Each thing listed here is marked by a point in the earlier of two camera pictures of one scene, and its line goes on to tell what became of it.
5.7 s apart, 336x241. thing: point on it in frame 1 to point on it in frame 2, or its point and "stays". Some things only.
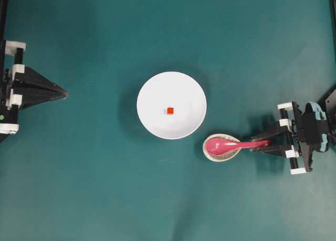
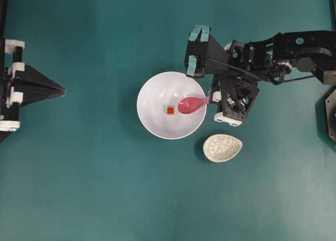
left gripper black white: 35,87 stays
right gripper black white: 299,154 to 238,91
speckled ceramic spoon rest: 222,157 stays
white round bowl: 171,90 stays
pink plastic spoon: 222,146 to 191,104
